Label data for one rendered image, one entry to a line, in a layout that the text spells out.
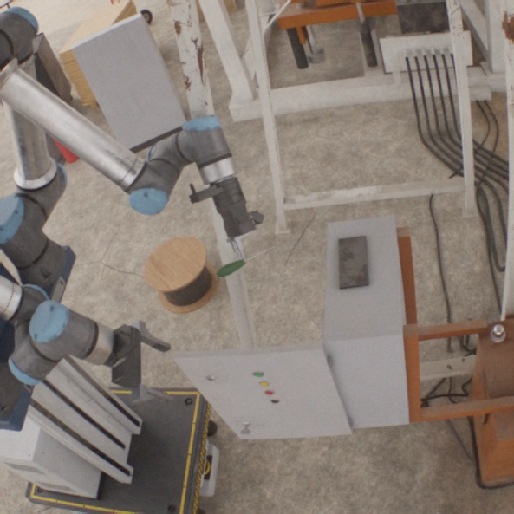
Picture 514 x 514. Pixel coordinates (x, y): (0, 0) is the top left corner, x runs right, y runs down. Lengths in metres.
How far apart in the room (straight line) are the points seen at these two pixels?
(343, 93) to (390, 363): 3.07
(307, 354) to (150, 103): 3.37
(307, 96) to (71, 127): 3.20
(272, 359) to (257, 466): 1.29
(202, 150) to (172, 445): 1.49
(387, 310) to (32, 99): 1.00
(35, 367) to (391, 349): 0.86
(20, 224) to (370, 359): 1.06
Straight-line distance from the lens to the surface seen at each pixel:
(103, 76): 4.32
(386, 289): 1.41
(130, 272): 3.64
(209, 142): 1.30
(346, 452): 2.54
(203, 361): 1.44
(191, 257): 3.15
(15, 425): 1.53
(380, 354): 1.41
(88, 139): 1.26
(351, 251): 1.49
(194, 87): 1.42
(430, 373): 2.41
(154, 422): 2.53
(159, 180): 1.29
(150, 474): 2.43
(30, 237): 1.65
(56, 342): 1.07
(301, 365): 1.41
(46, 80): 5.65
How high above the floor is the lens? 2.37
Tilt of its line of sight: 45 degrees down
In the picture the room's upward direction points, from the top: 22 degrees counter-clockwise
